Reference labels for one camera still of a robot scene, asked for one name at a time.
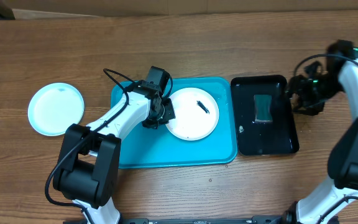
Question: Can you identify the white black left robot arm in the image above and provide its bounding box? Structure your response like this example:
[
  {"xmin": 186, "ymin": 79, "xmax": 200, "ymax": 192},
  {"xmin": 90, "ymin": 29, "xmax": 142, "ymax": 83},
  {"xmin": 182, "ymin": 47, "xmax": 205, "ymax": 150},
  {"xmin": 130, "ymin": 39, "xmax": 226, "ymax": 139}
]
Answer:
[{"xmin": 45, "ymin": 80, "xmax": 174, "ymax": 223}]

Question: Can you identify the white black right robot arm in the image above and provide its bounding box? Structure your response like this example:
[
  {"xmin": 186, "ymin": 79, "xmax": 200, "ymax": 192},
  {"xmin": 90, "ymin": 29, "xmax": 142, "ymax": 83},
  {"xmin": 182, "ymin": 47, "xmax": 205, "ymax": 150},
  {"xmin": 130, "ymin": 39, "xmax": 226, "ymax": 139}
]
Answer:
[{"xmin": 282, "ymin": 41, "xmax": 358, "ymax": 223}]

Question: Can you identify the black rectangular tray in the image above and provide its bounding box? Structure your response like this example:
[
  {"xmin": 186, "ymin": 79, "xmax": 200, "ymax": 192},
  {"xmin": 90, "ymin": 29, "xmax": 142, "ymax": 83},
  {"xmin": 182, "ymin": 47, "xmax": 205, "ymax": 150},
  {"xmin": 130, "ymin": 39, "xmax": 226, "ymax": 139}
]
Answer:
[{"xmin": 231, "ymin": 75, "xmax": 300, "ymax": 156}]

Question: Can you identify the light blue plate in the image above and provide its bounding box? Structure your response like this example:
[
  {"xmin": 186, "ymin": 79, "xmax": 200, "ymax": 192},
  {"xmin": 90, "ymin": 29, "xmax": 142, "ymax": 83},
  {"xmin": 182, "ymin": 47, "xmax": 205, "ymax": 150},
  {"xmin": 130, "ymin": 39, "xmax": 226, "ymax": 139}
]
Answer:
[{"xmin": 27, "ymin": 83, "xmax": 85, "ymax": 136}]

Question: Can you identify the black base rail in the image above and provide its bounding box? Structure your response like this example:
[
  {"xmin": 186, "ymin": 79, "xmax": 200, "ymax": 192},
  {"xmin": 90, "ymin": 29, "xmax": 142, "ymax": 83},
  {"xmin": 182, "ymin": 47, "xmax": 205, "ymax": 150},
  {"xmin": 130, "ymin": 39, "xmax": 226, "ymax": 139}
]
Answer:
[{"xmin": 63, "ymin": 215, "xmax": 340, "ymax": 224}]

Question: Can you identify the teal plastic tray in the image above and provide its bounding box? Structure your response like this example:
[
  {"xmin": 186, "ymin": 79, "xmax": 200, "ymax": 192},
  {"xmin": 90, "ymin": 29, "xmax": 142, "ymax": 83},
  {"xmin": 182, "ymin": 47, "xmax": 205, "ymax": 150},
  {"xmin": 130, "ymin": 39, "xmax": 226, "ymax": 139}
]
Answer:
[{"xmin": 119, "ymin": 77, "xmax": 237, "ymax": 169}]

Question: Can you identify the green sponge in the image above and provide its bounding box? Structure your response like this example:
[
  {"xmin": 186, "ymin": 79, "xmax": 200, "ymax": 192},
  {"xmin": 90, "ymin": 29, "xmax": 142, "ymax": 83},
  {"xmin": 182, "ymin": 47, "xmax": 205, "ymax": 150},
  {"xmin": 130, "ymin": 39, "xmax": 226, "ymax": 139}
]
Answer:
[{"xmin": 254, "ymin": 95, "xmax": 273, "ymax": 123}]

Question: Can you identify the white plate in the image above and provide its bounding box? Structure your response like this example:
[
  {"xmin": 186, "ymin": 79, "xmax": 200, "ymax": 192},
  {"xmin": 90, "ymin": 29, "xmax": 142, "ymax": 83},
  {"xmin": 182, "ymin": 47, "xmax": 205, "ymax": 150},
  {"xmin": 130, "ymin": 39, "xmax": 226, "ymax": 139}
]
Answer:
[{"xmin": 166, "ymin": 87, "xmax": 219, "ymax": 141}]

